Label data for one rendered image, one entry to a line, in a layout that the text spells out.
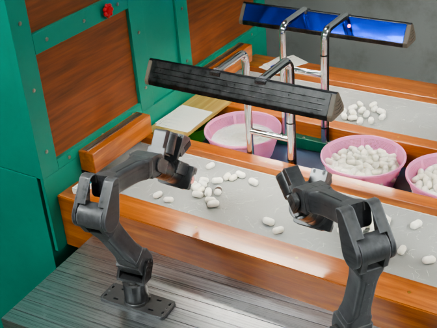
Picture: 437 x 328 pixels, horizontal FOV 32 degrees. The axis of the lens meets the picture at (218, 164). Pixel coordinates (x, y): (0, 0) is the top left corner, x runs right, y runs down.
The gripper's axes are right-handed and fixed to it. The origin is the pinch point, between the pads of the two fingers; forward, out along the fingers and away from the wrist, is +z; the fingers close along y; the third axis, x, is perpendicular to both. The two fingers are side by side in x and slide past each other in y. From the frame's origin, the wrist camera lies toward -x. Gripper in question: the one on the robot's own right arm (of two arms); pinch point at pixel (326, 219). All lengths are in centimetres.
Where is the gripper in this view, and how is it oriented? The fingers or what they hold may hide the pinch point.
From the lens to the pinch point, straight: 200.7
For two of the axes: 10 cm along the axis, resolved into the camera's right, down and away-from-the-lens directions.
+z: 4.4, 2.2, 8.7
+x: -2.9, 9.5, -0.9
